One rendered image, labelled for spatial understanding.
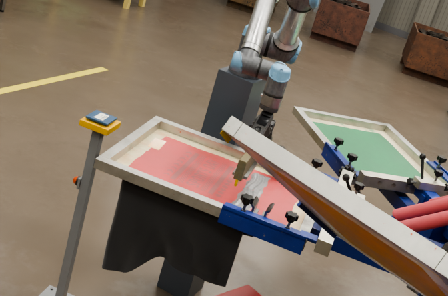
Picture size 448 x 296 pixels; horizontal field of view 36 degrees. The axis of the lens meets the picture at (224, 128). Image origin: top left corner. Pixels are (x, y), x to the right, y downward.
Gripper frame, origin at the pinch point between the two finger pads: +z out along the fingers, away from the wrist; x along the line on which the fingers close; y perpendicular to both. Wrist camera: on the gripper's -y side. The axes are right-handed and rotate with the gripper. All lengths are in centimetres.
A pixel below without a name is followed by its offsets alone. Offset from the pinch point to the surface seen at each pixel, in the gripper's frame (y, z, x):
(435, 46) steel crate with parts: 758, 60, -96
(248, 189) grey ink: -1.6, 12.9, -2.6
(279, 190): 9.6, 13.6, -12.7
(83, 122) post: 5, 15, 71
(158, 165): -9.1, 13.6, 31.7
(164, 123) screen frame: 25, 11, 43
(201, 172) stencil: -0.7, 13.6, 16.7
